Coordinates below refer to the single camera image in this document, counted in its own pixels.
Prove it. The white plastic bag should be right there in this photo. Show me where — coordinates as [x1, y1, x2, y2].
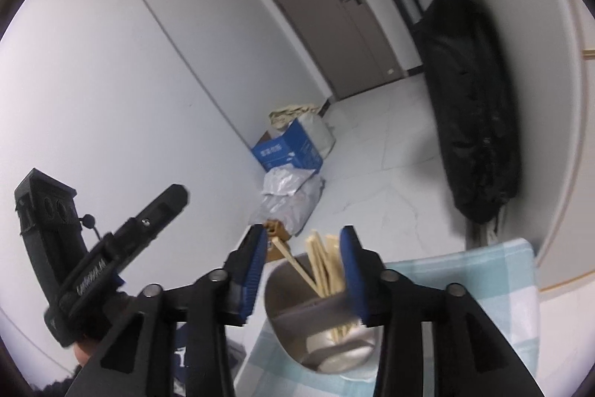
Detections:
[260, 164, 326, 237]

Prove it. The person's left hand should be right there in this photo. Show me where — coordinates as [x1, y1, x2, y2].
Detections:
[73, 332, 105, 367]

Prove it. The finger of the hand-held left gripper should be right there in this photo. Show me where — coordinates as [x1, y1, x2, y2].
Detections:
[112, 184, 190, 259]

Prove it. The blue white checked tablecloth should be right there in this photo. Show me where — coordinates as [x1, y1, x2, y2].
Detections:
[239, 238, 540, 397]

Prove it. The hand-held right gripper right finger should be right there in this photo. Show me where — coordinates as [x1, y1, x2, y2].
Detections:
[338, 226, 544, 397]

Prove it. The bunch of wooden chopsticks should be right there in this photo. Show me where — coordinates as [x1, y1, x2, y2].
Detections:
[272, 230, 368, 342]

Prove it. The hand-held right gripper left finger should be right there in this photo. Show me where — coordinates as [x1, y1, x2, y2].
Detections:
[65, 224, 269, 397]

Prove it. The blue cardboard box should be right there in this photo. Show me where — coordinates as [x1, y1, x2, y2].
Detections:
[251, 118, 325, 175]

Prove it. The grey brown door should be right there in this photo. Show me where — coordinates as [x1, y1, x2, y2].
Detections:
[245, 0, 410, 101]

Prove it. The white cylindrical utensil holder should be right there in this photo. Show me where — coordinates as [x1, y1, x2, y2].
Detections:
[263, 253, 384, 374]

